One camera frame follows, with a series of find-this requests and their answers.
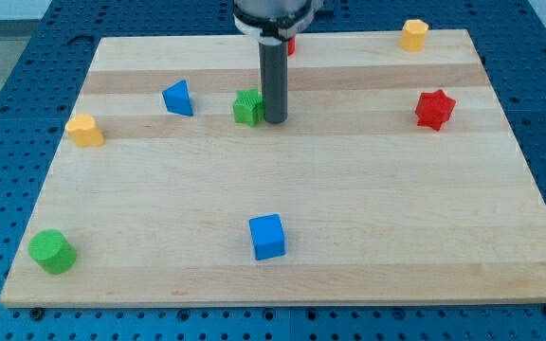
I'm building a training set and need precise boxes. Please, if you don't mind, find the blue triangle block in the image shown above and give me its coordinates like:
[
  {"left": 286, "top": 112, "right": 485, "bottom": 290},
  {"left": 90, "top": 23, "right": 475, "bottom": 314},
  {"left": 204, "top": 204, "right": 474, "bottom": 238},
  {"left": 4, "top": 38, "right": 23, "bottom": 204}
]
[{"left": 162, "top": 80, "right": 193, "bottom": 117}]

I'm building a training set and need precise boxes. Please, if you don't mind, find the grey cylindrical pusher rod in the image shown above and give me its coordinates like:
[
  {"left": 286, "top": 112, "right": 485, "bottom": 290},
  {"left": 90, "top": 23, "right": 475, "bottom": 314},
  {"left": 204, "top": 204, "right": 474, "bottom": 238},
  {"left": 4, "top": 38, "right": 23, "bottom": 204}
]
[{"left": 259, "top": 43, "right": 288, "bottom": 124}]

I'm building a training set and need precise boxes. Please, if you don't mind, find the light wooden board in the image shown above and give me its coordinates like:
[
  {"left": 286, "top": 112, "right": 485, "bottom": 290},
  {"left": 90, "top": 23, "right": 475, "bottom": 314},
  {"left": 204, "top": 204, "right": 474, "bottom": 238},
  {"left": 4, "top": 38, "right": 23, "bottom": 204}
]
[{"left": 0, "top": 29, "right": 546, "bottom": 308}]

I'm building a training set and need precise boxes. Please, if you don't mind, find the blue cube block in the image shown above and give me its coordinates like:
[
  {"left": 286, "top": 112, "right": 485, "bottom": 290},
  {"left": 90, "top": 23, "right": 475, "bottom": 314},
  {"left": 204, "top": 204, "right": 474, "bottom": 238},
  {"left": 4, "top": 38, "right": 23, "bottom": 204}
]
[{"left": 248, "top": 214, "right": 286, "bottom": 260}]

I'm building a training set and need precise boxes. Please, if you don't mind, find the green star block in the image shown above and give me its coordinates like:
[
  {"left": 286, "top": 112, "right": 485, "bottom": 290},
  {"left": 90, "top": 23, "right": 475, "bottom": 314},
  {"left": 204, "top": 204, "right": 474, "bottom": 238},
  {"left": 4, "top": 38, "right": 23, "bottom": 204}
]
[{"left": 232, "top": 88, "right": 264, "bottom": 127}]

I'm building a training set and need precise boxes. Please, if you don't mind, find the yellow heart block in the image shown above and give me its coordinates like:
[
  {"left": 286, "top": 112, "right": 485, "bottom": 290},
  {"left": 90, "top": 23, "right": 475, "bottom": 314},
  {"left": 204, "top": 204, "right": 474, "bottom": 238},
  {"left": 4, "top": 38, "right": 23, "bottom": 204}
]
[{"left": 65, "top": 113, "right": 105, "bottom": 148}]

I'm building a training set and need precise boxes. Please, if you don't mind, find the red star block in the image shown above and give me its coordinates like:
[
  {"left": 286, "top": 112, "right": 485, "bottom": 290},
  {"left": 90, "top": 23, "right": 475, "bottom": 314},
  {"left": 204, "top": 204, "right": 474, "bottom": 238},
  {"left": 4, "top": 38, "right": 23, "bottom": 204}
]
[{"left": 415, "top": 89, "right": 456, "bottom": 131}]

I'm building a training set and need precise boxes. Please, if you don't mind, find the green cylinder block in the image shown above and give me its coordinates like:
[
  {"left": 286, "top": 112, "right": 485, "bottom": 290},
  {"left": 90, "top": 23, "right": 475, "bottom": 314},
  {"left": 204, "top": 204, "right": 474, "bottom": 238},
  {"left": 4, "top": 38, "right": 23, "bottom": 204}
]
[{"left": 28, "top": 229, "right": 77, "bottom": 275}]

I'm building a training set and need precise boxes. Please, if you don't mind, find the red circle block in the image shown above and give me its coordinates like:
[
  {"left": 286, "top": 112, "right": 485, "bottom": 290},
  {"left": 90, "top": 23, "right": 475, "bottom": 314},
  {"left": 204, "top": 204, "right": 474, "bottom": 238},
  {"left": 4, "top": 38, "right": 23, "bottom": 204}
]
[{"left": 287, "top": 37, "right": 296, "bottom": 56}]

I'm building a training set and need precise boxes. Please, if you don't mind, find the yellow hexagon block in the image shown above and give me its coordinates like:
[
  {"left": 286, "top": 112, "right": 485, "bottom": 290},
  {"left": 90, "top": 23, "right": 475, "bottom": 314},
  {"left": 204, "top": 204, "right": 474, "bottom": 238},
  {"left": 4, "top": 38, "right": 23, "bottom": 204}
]
[{"left": 399, "top": 19, "right": 429, "bottom": 52}]

